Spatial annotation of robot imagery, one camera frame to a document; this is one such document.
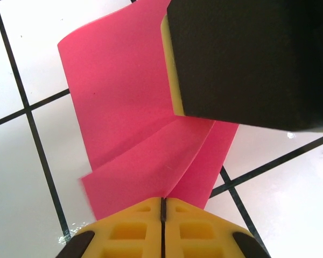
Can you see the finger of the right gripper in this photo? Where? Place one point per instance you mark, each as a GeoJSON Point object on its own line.
{"type": "Point", "coordinates": [245, 67]}

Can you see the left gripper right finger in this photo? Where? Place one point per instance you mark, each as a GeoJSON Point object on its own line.
{"type": "Point", "coordinates": [199, 236]}

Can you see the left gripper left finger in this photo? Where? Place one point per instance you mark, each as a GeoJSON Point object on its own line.
{"type": "Point", "coordinates": [123, 233]}

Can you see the pink cloth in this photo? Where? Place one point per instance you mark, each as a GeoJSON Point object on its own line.
{"type": "Point", "coordinates": [118, 107]}

